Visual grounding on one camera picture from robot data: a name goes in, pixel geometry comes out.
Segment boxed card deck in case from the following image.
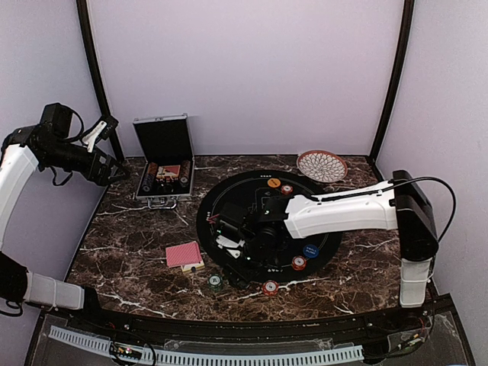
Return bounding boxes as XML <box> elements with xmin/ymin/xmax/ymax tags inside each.
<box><xmin>156</xmin><ymin>165</ymin><xmax>181</xmax><ymax>181</ymax></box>

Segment orange chip row in case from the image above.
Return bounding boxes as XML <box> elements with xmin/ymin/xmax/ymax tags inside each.
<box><xmin>146</xmin><ymin>162</ymin><xmax>159</xmax><ymax>179</ymax></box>

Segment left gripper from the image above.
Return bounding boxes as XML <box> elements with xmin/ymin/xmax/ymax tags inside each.
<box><xmin>42</xmin><ymin>139</ymin><xmax>130</xmax><ymax>186</ymax></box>

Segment aluminium poker chip case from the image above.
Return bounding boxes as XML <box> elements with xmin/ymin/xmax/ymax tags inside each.
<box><xmin>133</xmin><ymin>114</ymin><xmax>195</xmax><ymax>210</ymax></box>

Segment patterned ceramic plate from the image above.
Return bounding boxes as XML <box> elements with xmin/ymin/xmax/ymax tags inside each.
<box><xmin>297</xmin><ymin>150</ymin><xmax>348</xmax><ymax>183</ymax></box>

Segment purple chip row in case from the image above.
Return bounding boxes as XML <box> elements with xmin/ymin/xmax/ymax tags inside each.
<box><xmin>141</xmin><ymin>176</ymin><xmax>153</xmax><ymax>192</ymax></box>

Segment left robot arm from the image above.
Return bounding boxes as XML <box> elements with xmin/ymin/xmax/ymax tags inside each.
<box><xmin>1</xmin><ymin>103</ymin><xmax>129</xmax><ymax>332</ymax></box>

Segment red card deck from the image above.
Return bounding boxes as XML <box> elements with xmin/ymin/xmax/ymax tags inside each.
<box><xmin>165</xmin><ymin>241</ymin><xmax>202</xmax><ymax>268</ymax></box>

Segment green poker chip stack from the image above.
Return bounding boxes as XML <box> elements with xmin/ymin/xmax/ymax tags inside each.
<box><xmin>207</xmin><ymin>274</ymin><xmax>223</xmax><ymax>292</ymax></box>

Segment right black frame post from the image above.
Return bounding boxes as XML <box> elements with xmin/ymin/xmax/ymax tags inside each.
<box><xmin>368</xmin><ymin>0</ymin><xmax>415</xmax><ymax>164</ymax></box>

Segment black frame post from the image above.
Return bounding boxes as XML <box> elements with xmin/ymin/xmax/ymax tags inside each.
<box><xmin>75</xmin><ymin>0</ymin><xmax>125</xmax><ymax>164</ymax></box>
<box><xmin>368</xmin><ymin>0</ymin><xmax>415</xmax><ymax>164</ymax></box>

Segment left black frame post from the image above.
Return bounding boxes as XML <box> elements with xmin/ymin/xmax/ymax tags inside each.
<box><xmin>75</xmin><ymin>0</ymin><xmax>125</xmax><ymax>164</ymax></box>

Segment clear dealer button in case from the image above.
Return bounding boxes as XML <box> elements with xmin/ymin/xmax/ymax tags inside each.
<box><xmin>159</xmin><ymin>184</ymin><xmax>173</xmax><ymax>194</ymax></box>

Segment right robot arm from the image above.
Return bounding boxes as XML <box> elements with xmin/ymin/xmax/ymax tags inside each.
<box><xmin>207</xmin><ymin>170</ymin><xmax>443</xmax><ymax>331</ymax></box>

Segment yellow card box on table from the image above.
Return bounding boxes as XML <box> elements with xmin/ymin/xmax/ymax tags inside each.
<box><xmin>181</xmin><ymin>261</ymin><xmax>205</xmax><ymax>273</ymax></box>

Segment white slotted cable duct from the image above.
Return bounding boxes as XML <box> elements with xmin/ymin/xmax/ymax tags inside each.
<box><xmin>48</xmin><ymin>326</ymin><xmax>364</xmax><ymax>366</ymax></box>

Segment orange big blind button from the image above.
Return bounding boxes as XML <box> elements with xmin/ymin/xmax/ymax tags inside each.
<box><xmin>267</xmin><ymin>178</ymin><xmax>281</xmax><ymax>188</ymax></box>

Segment black round poker mat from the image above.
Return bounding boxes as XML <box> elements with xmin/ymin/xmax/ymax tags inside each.
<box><xmin>197</xmin><ymin>170</ymin><xmax>342</xmax><ymax>283</ymax></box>

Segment red triangular all-in marker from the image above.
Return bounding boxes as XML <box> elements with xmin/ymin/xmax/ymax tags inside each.
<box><xmin>207</xmin><ymin>214</ymin><xmax>219</xmax><ymax>225</ymax></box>

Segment brown chip row in case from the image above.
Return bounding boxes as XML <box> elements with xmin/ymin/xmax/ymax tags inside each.
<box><xmin>178</xmin><ymin>160</ymin><xmax>191</xmax><ymax>188</ymax></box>

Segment blue small blind button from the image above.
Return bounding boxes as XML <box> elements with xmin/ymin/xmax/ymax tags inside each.
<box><xmin>303</xmin><ymin>244</ymin><xmax>319</xmax><ymax>258</ymax></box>

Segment red chips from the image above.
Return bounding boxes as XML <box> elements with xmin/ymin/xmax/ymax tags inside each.
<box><xmin>281</xmin><ymin>185</ymin><xmax>294</xmax><ymax>194</ymax></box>
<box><xmin>291</xmin><ymin>255</ymin><xmax>307</xmax><ymax>271</ymax></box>

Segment red-gold 5 chip stack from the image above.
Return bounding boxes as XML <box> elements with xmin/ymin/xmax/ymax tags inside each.
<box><xmin>262</xmin><ymin>280</ymin><xmax>279</xmax><ymax>296</ymax></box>

